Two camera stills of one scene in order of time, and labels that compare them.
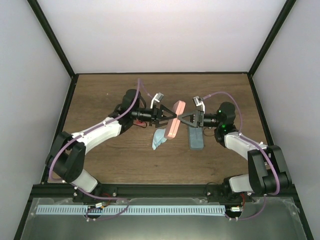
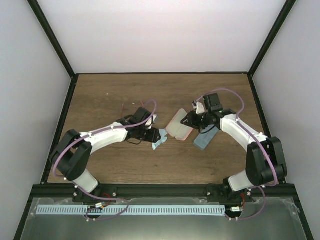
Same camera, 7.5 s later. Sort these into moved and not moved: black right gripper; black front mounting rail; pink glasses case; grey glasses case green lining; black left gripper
Moved: pink glasses case; black left gripper; grey glasses case green lining
Not moved: black front mounting rail; black right gripper
